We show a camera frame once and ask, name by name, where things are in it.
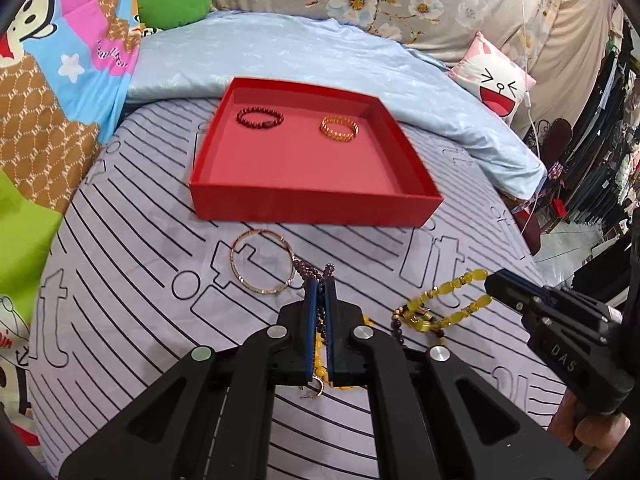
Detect hanging dark clothes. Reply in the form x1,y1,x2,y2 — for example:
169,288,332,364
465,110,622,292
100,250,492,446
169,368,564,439
570,10,640,311

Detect red cardboard box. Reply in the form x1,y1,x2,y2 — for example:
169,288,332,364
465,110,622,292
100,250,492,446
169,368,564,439
189,77,445,228

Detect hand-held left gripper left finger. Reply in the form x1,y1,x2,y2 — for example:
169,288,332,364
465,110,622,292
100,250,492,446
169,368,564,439
59,280,321,480

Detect cartoon monkey printed blanket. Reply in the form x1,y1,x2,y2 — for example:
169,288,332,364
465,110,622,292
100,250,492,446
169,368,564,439
0,0,143,461

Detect dark red bead bracelet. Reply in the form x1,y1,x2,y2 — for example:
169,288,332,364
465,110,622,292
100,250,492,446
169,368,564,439
236,107,285,131

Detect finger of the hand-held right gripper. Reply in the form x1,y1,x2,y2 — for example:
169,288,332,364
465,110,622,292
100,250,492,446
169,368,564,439
492,269,608,323
484,280,551,331

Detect gold ring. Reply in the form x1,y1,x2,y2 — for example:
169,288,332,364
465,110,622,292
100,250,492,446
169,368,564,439
299,377,327,401

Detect yellow jade bracelet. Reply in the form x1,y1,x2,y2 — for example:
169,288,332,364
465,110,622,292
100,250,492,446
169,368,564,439
397,269,493,336

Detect person's right hand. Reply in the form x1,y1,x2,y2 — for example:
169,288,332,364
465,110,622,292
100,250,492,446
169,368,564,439
547,392,633,471

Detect dark wooden chair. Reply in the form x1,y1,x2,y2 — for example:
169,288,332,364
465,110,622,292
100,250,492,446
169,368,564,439
520,117,573,256

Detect light blue blanket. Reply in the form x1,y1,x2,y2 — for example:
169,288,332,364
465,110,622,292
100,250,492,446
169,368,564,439
125,10,546,201

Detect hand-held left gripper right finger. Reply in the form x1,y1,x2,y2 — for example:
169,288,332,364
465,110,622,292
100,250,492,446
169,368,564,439
325,280,586,480

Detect green pillow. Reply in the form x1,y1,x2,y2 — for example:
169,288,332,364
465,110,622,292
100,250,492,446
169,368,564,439
136,0,213,31

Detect grey striped bedsheet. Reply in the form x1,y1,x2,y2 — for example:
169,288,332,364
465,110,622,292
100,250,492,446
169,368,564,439
27,97,571,480

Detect rose gold bangle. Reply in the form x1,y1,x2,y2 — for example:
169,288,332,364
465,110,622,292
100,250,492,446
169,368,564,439
230,229,296,297

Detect yellow round bead bracelet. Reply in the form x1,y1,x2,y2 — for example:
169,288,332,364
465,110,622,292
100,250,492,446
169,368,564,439
312,315,373,391

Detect black bead bracelet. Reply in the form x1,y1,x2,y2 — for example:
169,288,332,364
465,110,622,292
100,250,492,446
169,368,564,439
389,310,447,347

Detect gold chain bracelet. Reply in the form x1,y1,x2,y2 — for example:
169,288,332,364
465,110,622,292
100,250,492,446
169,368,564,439
320,116,360,142

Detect pink rabbit face cushion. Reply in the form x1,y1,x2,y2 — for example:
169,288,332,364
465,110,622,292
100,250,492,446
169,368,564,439
447,31,537,128

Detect beige cloth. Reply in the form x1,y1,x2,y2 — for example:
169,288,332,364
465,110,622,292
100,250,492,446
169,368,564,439
530,0,626,141

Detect dark bead necklace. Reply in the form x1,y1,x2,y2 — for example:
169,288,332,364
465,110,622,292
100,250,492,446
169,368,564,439
291,259,337,346

